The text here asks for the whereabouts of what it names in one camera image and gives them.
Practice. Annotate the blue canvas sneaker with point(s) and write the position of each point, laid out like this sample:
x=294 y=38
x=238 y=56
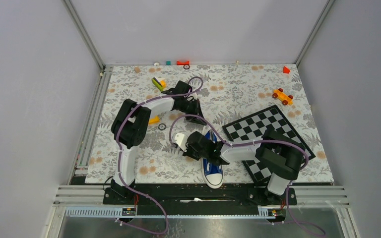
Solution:
x=212 y=174

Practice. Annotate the white shoelace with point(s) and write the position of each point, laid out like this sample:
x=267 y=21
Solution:
x=211 y=136

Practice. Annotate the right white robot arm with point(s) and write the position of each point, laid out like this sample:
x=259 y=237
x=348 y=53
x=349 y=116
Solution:
x=283 y=156

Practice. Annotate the stacked toy bricks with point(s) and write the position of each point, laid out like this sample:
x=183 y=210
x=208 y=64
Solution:
x=159 y=83

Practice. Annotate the yellow plastic triangle toy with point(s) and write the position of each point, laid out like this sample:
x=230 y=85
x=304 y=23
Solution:
x=154 y=120

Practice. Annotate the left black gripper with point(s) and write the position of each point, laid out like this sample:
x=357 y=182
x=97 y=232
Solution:
x=196 y=109

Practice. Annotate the red triangular block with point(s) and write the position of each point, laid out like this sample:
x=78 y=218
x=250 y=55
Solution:
x=286 y=70

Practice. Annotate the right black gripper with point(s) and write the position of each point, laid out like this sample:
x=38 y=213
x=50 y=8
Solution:
x=187 y=152

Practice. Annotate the orange toy car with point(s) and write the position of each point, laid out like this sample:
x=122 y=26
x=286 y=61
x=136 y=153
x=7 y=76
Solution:
x=284 y=98

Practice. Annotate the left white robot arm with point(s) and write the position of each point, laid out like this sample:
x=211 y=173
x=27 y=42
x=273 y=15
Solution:
x=131 y=123

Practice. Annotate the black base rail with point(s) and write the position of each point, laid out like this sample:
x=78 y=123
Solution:
x=195 y=199

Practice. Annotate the floral patterned mat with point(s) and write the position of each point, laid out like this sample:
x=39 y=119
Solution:
x=228 y=93

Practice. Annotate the red block at wall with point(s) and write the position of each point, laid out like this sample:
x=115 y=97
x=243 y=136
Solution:
x=182 y=62

